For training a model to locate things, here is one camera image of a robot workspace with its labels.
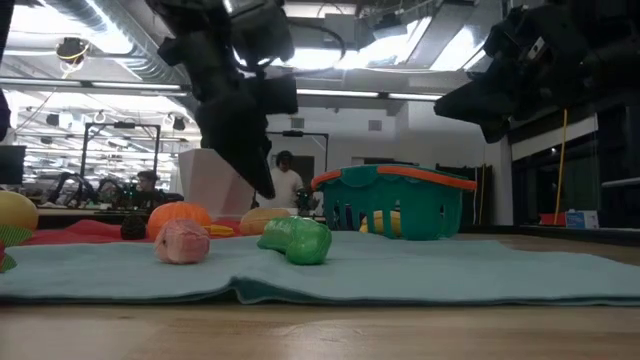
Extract black metal rig frame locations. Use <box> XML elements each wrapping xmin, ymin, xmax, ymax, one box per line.
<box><xmin>79</xmin><ymin>122</ymin><xmax>162</xmax><ymax>204</ymax></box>

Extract orange toy fruit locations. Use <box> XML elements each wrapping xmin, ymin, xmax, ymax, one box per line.
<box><xmin>146</xmin><ymin>201</ymin><xmax>213</xmax><ymax>240</ymax></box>

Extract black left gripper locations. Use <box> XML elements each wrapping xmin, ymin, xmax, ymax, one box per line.
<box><xmin>157</xmin><ymin>29</ymin><xmax>300</xmax><ymax>200</ymax></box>

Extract person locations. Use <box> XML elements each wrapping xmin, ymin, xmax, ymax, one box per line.
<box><xmin>134</xmin><ymin>169</ymin><xmax>169</xmax><ymax>209</ymax></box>
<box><xmin>259</xmin><ymin>149</ymin><xmax>307</xmax><ymax>210</ymax></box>

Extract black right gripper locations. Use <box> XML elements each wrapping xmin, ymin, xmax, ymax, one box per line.
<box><xmin>433</xmin><ymin>3</ymin><xmax>594</xmax><ymax>145</ymax></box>

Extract yellow toy squash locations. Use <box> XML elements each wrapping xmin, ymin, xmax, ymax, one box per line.
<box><xmin>202</xmin><ymin>224</ymin><xmax>236</xmax><ymax>238</ymax></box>

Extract tan toy bread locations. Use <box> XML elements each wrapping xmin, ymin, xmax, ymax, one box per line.
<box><xmin>238</xmin><ymin>207</ymin><xmax>293</xmax><ymax>237</ymax></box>

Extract teal basket orange rim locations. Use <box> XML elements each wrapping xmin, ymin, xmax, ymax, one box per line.
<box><xmin>310</xmin><ymin>163</ymin><xmax>479</xmax><ymax>241</ymax></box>

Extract yellow hanging cable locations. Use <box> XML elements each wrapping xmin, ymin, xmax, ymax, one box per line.
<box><xmin>553</xmin><ymin>108</ymin><xmax>569</xmax><ymax>220</ymax></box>

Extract yellow toy banana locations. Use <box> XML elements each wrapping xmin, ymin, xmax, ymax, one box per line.
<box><xmin>359</xmin><ymin>209</ymin><xmax>403</xmax><ymax>237</ymax></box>

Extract teal cloth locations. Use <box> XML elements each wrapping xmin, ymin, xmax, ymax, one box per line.
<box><xmin>0</xmin><ymin>230</ymin><xmax>640</xmax><ymax>307</ymax></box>

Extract black ceiling dome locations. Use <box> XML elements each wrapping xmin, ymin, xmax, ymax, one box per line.
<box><xmin>55</xmin><ymin>37</ymin><xmax>91</xmax><ymax>65</ymax></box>

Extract long ceiling light strip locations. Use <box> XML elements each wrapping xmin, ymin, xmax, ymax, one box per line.
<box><xmin>0</xmin><ymin>77</ymin><xmax>444</xmax><ymax>105</ymax></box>

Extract white hexagonal planter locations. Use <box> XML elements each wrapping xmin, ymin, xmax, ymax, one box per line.
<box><xmin>177</xmin><ymin>147</ymin><xmax>256</xmax><ymax>221</ymax></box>

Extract black background monitor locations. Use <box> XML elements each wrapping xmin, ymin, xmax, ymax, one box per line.
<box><xmin>0</xmin><ymin>145</ymin><xmax>27</xmax><ymax>186</ymax></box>

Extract red cloth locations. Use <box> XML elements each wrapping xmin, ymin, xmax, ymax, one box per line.
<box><xmin>22</xmin><ymin>218</ymin><xmax>246</xmax><ymax>246</ymax></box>

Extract blue and white box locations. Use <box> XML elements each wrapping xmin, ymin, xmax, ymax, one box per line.
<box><xmin>564</xmin><ymin>209</ymin><xmax>600</xmax><ymax>230</ymax></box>

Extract background work table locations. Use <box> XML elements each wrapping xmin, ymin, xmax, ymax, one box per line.
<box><xmin>37</xmin><ymin>207</ymin><xmax>151</xmax><ymax>230</ymax></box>

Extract yellow toy lemon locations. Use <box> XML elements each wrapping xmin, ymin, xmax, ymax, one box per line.
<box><xmin>0</xmin><ymin>190</ymin><xmax>40</xmax><ymax>232</ymax></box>

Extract dark toy blackberry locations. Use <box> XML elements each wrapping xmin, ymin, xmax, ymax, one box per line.
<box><xmin>120</xmin><ymin>214</ymin><xmax>148</xmax><ymax>241</ymax></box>

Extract green toy bell pepper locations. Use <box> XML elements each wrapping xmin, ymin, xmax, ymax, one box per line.
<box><xmin>256</xmin><ymin>215</ymin><xmax>333</xmax><ymax>266</ymax></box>

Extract red toy strawberry green leaves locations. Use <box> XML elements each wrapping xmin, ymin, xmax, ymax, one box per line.
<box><xmin>0</xmin><ymin>224</ymin><xmax>34</xmax><ymax>274</ymax></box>

